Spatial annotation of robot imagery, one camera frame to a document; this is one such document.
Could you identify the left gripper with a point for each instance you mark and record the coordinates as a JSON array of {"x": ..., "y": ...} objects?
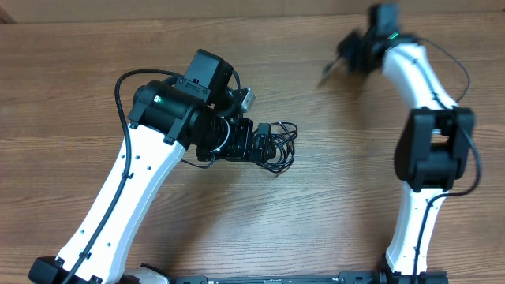
[{"x": 241, "y": 149}]

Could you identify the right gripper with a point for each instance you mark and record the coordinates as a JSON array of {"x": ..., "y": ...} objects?
[{"x": 349, "y": 42}]

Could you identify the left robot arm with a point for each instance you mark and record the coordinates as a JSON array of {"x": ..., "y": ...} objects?
[{"x": 169, "y": 114}]

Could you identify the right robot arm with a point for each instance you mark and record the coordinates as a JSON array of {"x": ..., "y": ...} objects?
[{"x": 434, "y": 146}]

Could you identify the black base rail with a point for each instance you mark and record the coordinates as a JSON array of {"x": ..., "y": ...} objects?
[{"x": 276, "y": 278}]

